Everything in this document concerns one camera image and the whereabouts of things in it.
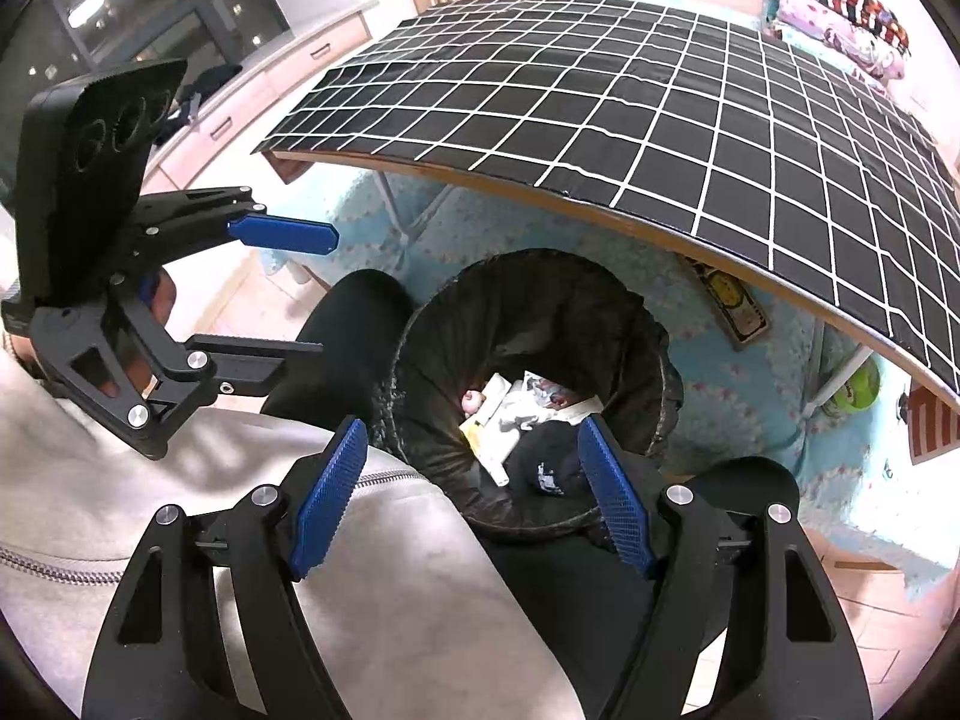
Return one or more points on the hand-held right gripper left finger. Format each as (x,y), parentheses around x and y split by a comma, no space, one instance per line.
(326,502)

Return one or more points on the white plastic box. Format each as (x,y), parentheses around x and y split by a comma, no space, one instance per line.
(496,399)

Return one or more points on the white tissue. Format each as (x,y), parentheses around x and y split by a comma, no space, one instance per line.
(536,390)

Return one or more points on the small pink toy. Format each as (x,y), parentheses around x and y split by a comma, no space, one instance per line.
(471,403)

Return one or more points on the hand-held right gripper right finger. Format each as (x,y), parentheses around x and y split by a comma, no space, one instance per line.
(619,502)

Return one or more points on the green ball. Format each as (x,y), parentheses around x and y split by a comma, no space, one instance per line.
(855,390)

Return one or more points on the white metal table leg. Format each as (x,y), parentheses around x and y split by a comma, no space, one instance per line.
(391,202)
(821,375)

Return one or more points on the person's left hand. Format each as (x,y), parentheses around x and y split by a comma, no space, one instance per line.
(165,304)

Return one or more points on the red striped box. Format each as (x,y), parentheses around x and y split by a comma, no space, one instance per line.
(934,420)

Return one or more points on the trash bin with black bag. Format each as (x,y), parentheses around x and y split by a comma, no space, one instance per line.
(540,300)

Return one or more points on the yellow black label card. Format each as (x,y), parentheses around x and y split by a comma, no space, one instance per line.
(731,300)

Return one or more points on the black cloth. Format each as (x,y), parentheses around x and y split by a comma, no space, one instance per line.
(555,457)

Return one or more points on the dark window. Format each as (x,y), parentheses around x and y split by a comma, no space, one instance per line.
(150,0)

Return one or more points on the black checkered tablecloth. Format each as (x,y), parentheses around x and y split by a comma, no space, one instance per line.
(600,90)

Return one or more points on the person's grey zip hoodie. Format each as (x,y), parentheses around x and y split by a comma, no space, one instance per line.
(420,615)

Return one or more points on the black clothes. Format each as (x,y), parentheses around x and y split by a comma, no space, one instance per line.
(217,79)

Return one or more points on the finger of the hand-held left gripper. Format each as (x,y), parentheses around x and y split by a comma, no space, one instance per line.
(285,234)
(247,367)

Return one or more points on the window seat drawer cabinet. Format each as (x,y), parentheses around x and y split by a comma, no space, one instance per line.
(300,67)

